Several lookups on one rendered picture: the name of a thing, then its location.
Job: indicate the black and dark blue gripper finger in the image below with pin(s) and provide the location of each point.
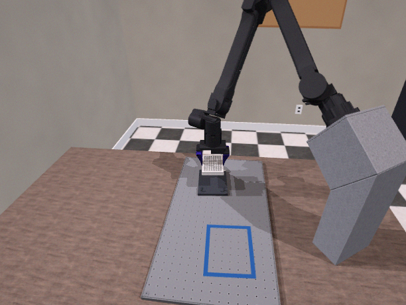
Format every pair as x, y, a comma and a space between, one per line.
199, 155
225, 156

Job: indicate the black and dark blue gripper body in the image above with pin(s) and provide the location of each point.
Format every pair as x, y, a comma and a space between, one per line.
213, 145

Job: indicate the blue tape outline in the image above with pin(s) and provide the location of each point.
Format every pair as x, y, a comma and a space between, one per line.
252, 263

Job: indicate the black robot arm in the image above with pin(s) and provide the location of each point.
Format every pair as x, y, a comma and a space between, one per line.
313, 86

